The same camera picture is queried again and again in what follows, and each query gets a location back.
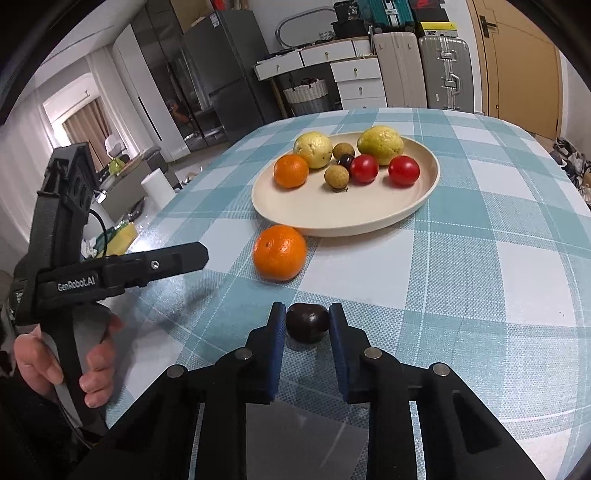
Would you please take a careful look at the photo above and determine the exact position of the white wicker basket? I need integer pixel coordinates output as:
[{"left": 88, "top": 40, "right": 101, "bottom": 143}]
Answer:
[{"left": 283, "top": 78, "right": 329, "bottom": 116}]

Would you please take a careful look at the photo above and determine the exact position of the white desk with drawers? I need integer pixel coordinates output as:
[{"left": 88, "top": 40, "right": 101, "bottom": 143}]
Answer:
[{"left": 253, "top": 38, "right": 389, "bottom": 118}]

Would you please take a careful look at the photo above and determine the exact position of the red cherry tomato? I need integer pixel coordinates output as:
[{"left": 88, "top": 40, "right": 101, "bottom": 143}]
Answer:
[
  {"left": 388, "top": 155, "right": 421, "bottom": 187},
  {"left": 349, "top": 154, "right": 380, "bottom": 184}
]

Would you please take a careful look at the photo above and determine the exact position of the white tall cabinet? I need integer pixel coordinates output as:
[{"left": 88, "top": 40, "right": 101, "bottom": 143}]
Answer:
[{"left": 112, "top": 25, "right": 190, "bottom": 162}]

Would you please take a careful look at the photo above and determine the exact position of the grey low table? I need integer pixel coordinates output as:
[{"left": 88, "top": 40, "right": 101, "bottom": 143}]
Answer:
[{"left": 99, "top": 148, "right": 167, "bottom": 222}]

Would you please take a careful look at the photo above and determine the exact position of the person's left forearm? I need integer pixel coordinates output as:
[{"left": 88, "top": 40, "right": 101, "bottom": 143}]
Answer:
[{"left": 0, "top": 364, "right": 93, "bottom": 480}]

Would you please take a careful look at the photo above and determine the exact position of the wooden door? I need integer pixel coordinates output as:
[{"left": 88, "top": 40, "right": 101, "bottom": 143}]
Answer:
[{"left": 466, "top": 0, "right": 561, "bottom": 139}]

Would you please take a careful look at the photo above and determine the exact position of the oval mirror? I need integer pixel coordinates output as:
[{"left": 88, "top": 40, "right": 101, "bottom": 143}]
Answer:
[{"left": 276, "top": 13, "right": 335, "bottom": 51}]

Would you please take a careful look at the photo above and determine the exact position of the grey refrigerator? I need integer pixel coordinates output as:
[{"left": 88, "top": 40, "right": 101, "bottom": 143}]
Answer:
[{"left": 181, "top": 8, "right": 269, "bottom": 144}]

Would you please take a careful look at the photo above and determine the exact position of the yellow green packet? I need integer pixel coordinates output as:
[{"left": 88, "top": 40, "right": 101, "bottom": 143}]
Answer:
[{"left": 108, "top": 222, "right": 139, "bottom": 252}]

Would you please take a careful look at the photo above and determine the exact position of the white sheer curtain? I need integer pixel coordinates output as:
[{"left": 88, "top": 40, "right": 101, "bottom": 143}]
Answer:
[{"left": 0, "top": 124, "right": 51, "bottom": 273}]

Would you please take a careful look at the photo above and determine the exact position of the person's left hand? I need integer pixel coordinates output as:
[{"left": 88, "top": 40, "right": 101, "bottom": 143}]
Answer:
[{"left": 13, "top": 314, "right": 124, "bottom": 408}]

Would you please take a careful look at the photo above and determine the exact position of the orange tangerine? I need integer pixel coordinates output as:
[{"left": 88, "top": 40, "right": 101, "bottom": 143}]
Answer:
[
  {"left": 252, "top": 224, "right": 308, "bottom": 282},
  {"left": 273, "top": 154, "right": 310, "bottom": 189}
]

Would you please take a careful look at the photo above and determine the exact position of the silver suitcase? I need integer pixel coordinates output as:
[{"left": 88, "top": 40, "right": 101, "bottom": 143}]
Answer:
[{"left": 418, "top": 34, "right": 476, "bottom": 113}]

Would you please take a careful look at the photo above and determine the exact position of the yellow green guava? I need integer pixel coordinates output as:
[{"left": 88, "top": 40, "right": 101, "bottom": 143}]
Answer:
[
  {"left": 293, "top": 132, "right": 334, "bottom": 169},
  {"left": 357, "top": 126, "right": 404, "bottom": 166}
]

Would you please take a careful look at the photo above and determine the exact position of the black cable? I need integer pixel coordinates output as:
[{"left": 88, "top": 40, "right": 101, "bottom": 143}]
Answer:
[{"left": 88, "top": 210, "right": 109, "bottom": 259}]

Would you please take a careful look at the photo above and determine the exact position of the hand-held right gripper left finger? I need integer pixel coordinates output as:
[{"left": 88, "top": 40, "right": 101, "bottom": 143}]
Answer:
[{"left": 69, "top": 302, "right": 288, "bottom": 480}]

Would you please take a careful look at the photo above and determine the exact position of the large cardboard box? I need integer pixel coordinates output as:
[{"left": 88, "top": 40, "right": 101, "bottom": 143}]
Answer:
[{"left": 174, "top": 0, "right": 215, "bottom": 34}]

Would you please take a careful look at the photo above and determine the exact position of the white paper roll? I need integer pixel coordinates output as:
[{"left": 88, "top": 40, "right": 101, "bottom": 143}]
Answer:
[{"left": 141, "top": 167, "right": 178, "bottom": 210}]

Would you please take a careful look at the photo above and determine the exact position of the beige suitcase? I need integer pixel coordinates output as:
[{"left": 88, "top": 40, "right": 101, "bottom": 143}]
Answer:
[{"left": 372, "top": 31, "right": 428, "bottom": 109}]

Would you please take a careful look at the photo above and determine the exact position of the cream round plate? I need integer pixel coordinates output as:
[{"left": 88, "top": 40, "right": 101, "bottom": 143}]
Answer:
[{"left": 252, "top": 131, "right": 441, "bottom": 237}]

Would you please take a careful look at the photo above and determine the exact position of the group of shoes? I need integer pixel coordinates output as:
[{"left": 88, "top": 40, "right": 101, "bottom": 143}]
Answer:
[{"left": 551, "top": 136, "right": 591, "bottom": 204}]

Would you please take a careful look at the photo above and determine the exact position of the dark glass wardrobe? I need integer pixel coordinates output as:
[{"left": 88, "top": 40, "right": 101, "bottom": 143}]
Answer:
[{"left": 131, "top": 0, "right": 227, "bottom": 153}]

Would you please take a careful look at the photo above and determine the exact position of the black bag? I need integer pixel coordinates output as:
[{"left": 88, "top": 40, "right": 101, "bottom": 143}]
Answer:
[{"left": 332, "top": 1, "right": 365, "bottom": 38}]

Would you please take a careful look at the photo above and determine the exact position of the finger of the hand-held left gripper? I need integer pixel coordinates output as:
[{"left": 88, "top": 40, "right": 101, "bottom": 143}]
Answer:
[{"left": 104, "top": 241, "right": 209, "bottom": 296}]

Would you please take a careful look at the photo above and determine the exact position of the yellow black box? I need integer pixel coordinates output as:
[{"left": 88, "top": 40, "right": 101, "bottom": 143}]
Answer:
[{"left": 418, "top": 21, "right": 459, "bottom": 38}]

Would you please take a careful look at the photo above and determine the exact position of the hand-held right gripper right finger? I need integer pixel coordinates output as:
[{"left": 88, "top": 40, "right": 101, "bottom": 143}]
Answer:
[{"left": 328, "top": 302, "right": 548, "bottom": 480}]

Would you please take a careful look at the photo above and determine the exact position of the brown curtain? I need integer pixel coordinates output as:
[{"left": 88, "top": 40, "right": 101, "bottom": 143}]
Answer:
[{"left": 62, "top": 97, "right": 112, "bottom": 167}]

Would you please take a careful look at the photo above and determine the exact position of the teal suitcase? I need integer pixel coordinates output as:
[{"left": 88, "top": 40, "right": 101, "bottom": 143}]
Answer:
[{"left": 358, "top": 0, "right": 419, "bottom": 21}]

